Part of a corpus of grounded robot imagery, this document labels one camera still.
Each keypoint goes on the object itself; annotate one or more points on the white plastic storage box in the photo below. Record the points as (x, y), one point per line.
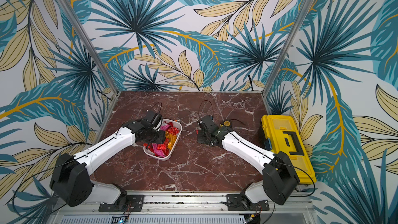
(176, 128)

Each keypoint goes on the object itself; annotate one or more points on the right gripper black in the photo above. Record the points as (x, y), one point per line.
(203, 135)

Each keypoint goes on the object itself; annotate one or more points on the yellow black tape measure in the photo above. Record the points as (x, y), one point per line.
(226, 123)

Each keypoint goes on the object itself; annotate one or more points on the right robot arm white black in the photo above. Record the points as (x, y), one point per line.
(279, 178)

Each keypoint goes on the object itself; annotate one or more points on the magenta tea bag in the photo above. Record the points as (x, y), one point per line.
(165, 127)

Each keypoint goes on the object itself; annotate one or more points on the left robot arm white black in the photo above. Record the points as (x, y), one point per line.
(71, 177)

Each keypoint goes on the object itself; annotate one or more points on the aluminium front rail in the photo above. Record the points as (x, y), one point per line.
(187, 207)

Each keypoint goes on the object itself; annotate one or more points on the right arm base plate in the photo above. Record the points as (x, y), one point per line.
(238, 202)

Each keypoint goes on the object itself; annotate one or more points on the yellow black toolbox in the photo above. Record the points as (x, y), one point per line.
(279, 133)

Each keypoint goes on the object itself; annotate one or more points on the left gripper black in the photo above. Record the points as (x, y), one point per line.
(161, 139)

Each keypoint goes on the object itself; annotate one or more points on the red tea bag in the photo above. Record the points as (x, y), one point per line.
(148, 147)
(161, 149)

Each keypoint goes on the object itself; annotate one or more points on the orange tea bag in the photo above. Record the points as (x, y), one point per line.
(172, 140)

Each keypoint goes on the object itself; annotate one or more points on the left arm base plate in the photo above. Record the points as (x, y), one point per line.
(128, 203)

